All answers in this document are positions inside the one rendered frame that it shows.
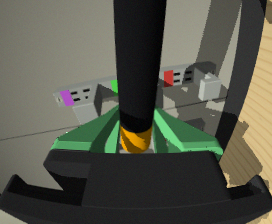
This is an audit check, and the black bar with yellow end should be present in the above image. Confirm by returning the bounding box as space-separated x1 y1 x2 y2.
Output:
113 0 167 153

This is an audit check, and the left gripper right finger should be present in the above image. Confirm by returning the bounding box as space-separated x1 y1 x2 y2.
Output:
152 105 223 161

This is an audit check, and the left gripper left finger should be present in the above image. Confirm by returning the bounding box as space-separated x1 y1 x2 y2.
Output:
50 105 121 153

